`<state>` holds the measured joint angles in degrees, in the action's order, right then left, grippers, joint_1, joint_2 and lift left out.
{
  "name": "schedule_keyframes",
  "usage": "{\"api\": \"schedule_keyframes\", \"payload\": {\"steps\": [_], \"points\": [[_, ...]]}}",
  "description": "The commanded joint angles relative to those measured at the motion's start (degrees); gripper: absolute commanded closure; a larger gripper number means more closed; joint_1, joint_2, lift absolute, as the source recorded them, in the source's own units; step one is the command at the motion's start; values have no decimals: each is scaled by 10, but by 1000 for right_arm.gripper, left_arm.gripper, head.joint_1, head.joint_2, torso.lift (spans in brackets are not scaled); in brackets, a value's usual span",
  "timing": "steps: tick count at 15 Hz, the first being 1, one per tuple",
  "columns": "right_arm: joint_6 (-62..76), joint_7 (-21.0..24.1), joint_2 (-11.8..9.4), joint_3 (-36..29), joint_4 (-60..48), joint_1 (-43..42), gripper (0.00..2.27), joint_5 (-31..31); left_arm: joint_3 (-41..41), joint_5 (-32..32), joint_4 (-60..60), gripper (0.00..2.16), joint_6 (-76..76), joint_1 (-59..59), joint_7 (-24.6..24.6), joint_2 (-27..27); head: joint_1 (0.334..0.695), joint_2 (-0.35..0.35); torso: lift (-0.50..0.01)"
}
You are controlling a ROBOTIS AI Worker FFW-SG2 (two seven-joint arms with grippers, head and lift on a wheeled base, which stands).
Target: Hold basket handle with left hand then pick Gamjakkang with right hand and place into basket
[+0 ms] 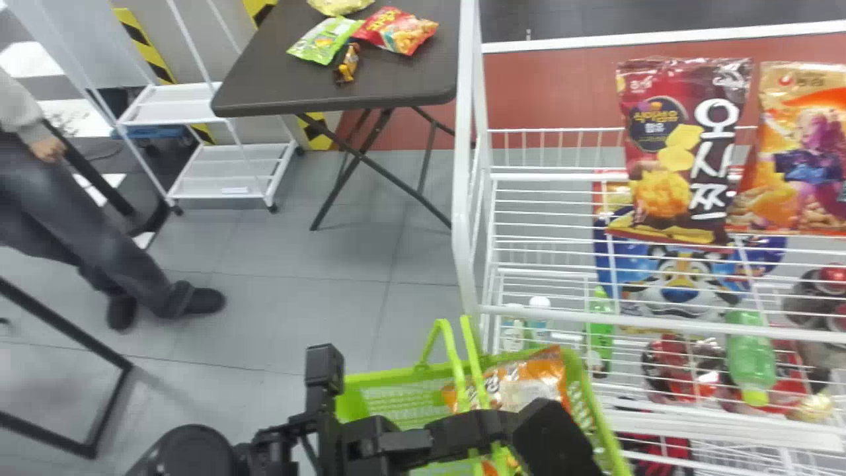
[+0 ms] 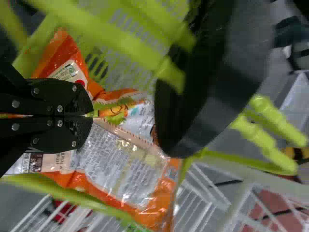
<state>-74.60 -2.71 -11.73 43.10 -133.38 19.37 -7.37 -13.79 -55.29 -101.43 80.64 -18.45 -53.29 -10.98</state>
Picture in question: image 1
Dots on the person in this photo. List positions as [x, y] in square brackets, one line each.
[59, 211]

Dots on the blue cereal bag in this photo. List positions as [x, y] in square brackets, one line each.
[681, 277]

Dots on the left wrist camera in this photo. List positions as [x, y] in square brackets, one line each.
[324, 367]

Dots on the red can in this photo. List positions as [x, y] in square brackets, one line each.
[826, 284]

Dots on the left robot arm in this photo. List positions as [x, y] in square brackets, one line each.
[188, 456]

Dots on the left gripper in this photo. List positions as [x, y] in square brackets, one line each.
[370, 446]

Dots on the green basket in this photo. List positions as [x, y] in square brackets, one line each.
[396, 396]

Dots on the yellow black striped post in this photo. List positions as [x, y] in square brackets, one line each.
[320, 135]
[149, 49]

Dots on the white bottle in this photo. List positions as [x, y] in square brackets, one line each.
[539, 314]

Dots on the maroon snack packet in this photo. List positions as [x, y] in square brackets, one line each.
[681, 132]

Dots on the yellow snack packet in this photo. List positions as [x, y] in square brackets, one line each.
[340, 5]

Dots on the small brown snack packet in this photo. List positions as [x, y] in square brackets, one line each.
[347, 63]

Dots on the white shelf trolley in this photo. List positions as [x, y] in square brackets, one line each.
[225, 168]

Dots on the red black snack packet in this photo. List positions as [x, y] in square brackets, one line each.
[674, 370]

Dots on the dark side table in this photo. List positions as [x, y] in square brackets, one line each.
[291, 86]

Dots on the slim green bottle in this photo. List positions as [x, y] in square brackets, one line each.
[600, 330]

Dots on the orange purple snack packet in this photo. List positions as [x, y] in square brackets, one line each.
[800, 152]

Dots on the green snack packet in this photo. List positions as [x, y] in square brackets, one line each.
[325, 39]

